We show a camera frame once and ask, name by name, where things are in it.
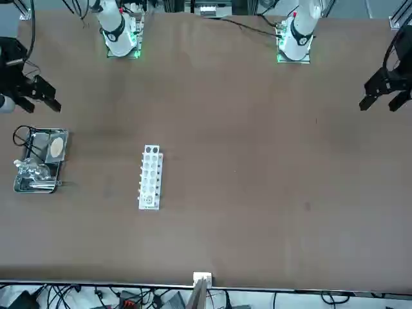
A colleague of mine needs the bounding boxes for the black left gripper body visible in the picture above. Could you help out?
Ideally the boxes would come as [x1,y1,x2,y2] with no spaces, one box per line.
[384,24,412,93]

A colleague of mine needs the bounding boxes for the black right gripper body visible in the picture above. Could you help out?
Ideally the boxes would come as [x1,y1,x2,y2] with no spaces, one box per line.
[0,37,30,98]

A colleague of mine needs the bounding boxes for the clear glass flask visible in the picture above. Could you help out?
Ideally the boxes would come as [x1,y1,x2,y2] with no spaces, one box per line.
[12,156,53,181]

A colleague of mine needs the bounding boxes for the clear glass test tube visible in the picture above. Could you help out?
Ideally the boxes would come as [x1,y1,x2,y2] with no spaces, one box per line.
[19,179,62,189]

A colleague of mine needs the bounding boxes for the steel tray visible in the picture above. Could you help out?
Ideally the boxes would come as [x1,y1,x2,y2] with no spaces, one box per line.
[13,127,70,194]

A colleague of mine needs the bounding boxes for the white test tube rack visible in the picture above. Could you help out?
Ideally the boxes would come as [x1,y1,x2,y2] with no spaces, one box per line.
[138,144,164,212]

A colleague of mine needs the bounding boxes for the large black power adapter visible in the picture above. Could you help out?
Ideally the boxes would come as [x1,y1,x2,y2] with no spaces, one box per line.
[6,290,40,309]

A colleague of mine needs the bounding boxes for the white side table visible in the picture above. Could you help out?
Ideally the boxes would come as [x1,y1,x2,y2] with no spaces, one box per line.
[0,283,412,309]

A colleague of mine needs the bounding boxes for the power strip with red switches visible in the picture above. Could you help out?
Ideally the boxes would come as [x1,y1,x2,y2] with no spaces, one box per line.
[118,290,143,309]

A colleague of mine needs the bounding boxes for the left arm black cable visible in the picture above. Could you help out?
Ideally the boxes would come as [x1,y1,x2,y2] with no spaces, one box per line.
[382,30,403,78]

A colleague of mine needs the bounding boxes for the aluminium frame post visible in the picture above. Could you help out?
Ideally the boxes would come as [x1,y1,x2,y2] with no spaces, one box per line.
[12,0,33,21]
[389,0,412,30]

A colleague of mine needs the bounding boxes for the black cable across table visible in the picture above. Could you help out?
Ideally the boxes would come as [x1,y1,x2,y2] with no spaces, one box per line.
[202,15,285,42]

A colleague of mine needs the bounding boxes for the aluminium camera mount post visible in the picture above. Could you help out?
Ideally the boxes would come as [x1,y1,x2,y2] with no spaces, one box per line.
[192,272,213,309]

